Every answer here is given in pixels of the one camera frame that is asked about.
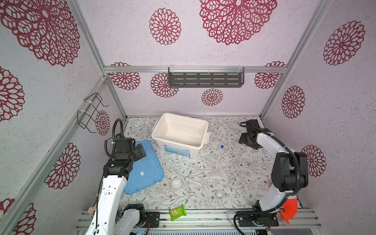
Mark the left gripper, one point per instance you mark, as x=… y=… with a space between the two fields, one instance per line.
x=138 y=152

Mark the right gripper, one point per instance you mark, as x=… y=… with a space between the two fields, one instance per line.
x=242 y=140

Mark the white plastic storage bin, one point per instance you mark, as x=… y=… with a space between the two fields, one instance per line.
x=181 y=135

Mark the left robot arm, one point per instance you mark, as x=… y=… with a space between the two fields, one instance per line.
x=115 y=175

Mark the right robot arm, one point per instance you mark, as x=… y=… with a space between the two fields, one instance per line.
x=289 y=175

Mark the blue plastic bin lid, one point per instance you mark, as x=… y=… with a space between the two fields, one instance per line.
x=146 y=172

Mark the white round dish large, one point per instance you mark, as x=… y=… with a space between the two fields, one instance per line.
x=176 y=184

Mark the white round dish small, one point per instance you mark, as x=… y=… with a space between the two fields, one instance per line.
x=220 y=194

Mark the cartoon boy plush doll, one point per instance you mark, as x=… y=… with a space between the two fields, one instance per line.
x=92 y=210

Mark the clear glass test tube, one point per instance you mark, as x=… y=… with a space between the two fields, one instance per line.
x=186 y=180

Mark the green snack packet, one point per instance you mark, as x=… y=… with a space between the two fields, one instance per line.
x=177 y=212

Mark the red shark plush toy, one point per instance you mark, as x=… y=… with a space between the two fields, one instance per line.
x=290 y=208

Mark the black wire wall rack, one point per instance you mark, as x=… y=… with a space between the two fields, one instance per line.
x=85 y=115

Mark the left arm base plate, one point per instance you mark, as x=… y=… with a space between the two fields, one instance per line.
x=147 y=219

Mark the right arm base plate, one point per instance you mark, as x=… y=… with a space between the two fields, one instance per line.
x=247 y=219

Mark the grey wall shelf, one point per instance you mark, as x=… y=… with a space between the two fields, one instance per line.
x=205 y=79

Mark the aluminium front rail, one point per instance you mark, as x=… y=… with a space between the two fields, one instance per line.
x=223 y=220

